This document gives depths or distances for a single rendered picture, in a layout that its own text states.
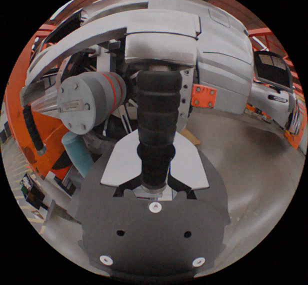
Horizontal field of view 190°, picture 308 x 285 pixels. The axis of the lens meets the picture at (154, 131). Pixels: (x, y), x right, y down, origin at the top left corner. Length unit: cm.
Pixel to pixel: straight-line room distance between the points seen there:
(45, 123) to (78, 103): 50
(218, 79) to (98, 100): 61
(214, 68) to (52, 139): 103
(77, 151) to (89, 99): 22
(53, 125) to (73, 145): 39
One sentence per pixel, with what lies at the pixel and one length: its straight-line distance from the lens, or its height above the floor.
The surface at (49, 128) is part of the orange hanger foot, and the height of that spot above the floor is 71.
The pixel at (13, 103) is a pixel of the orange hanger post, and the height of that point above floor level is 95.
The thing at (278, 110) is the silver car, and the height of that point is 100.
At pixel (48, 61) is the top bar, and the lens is 21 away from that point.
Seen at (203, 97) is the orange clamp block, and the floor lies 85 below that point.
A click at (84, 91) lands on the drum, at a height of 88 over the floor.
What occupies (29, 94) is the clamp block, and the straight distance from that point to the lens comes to 33.
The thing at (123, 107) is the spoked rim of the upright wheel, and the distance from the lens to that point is 43.
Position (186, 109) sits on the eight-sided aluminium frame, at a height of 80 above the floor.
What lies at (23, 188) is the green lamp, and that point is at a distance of 59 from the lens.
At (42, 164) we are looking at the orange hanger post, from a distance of 67.
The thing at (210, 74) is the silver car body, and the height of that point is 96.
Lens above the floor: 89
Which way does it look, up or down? 31 degrees down
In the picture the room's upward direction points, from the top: 2 degrees clockwise
